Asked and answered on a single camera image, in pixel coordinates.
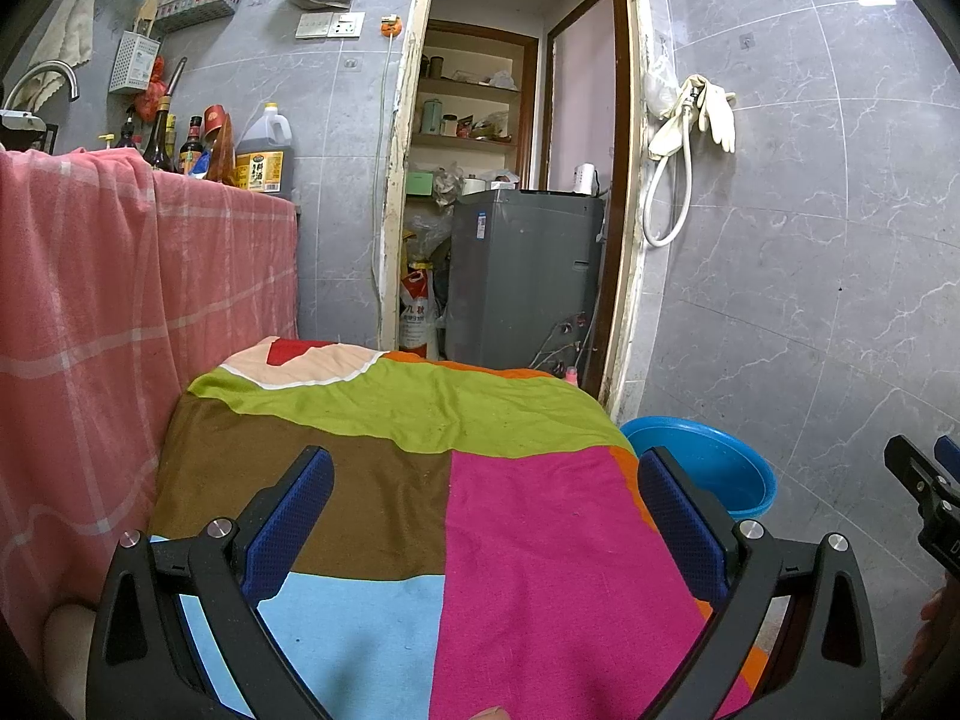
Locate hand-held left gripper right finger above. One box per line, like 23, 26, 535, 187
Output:
637, 445, 883, 720

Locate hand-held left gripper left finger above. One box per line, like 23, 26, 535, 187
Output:
86, 445, 335, 720

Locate blue plastic basin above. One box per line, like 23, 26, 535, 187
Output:
619, 414, 781, 520

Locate person's right hand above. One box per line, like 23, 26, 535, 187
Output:
902, 586, 955, 680

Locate colourful patchwork blanket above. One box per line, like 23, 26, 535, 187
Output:
148, 336, 773, 720

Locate white red rice sack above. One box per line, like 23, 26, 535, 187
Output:
399, 261, 441, 362

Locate pink checked cloth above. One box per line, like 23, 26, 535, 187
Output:
0, 144, 302, 665

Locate grey washing machine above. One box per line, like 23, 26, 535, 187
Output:
447, 187, 608, 374

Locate large cooking oil jug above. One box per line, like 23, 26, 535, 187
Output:
233, 103, 296, 200

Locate red capped sauce bottle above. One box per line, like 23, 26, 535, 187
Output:
178, 115, 206, 175

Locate dark soy sauce bottle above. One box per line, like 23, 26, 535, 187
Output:
141, 56, 188, 173

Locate cream rubber gloves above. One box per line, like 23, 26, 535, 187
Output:
648, 73, 738, 161

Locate clear plastic bag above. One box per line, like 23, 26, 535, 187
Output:
643, 55, 680, 119

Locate perforated metal utensil holder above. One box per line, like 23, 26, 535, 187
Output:
108, 31, 163, 95

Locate chrome faucet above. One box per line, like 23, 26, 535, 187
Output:
2, 59, 82, 112

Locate beige hanging towel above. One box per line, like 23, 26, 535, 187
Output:
13, 0, 104, 110

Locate white hose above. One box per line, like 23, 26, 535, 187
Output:
642, 99, 695, 249

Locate white power cable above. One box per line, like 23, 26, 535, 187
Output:
371, 33, 396, 295

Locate wooden door frame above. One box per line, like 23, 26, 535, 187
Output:
373, 0, 655, 421

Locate wooden wall shelf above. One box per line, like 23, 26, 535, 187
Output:
409, 19, 542, 197

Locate grey wall rack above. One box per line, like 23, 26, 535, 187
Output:
153, 0, 243, 35

